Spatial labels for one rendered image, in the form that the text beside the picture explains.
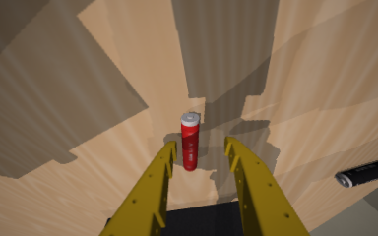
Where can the red battery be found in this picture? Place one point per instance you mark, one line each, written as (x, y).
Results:
(190, 140)

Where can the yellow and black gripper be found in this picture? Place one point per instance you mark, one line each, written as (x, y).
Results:
(264, 209)

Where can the black cylinder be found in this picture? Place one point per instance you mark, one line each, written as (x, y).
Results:
(359, 175)

